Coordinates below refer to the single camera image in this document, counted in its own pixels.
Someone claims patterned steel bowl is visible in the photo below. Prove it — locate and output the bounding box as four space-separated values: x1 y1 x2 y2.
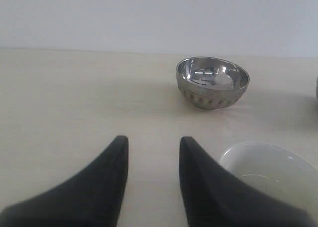
176 57 250 110

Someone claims white ceramic bowl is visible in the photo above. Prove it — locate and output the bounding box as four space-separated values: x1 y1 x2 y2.
219 142 318 217

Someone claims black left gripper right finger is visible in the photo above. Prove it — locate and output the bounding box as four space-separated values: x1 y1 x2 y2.
179 137 317 227

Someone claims plain steel bowl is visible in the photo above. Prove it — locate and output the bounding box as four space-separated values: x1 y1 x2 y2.
316 77 318 100

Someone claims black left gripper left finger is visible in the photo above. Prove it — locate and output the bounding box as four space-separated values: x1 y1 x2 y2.
0 136 129 227

